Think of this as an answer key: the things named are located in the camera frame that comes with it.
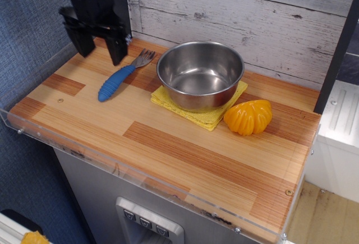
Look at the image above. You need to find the black vertical frame post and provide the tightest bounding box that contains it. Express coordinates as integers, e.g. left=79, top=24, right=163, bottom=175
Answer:
left=310, top=0, right=358, bottom=114

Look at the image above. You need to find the silver toy fridge cabinet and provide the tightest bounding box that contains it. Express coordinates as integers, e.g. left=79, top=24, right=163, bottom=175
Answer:
left=55, top=149, right=253, bottom=243

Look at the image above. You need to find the yellow plastic toy pepper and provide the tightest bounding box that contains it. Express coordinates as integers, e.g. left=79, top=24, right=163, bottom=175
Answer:
left=223, top=100, right=273, bottom=136

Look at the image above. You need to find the white toy sink unit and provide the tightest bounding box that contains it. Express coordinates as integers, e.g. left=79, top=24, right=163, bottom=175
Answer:
left=305, top=80, right=358, bottom=202

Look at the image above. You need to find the stainless steel pot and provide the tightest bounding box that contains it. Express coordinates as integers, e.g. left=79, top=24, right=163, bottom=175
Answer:
left=157, top=42, right=245, bottom=112

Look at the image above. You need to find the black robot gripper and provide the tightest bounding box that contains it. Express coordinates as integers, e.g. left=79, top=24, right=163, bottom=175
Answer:
left=59, top=0, right=131, bottom=66

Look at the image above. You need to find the yellow folded cloth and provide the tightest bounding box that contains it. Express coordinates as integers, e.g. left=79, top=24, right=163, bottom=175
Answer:
left=150, top=81, right=248, bottom=131

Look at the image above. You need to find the blue-handled metal fork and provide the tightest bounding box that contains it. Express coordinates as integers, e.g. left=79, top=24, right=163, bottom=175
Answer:
left=98, top=49, right=156, bottom=102

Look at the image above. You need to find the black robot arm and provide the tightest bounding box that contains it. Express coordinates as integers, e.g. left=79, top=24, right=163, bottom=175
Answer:
left=59, top=0, right=132, bottom=66

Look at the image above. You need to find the clear acrylic table guard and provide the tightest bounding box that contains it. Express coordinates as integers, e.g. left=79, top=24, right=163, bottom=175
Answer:
left=1, top=39, right=320, bottom=243

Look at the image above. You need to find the yellow black object bottom left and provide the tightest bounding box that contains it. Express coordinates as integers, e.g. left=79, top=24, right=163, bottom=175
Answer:
left=1, top=209, right=50, bottom=243

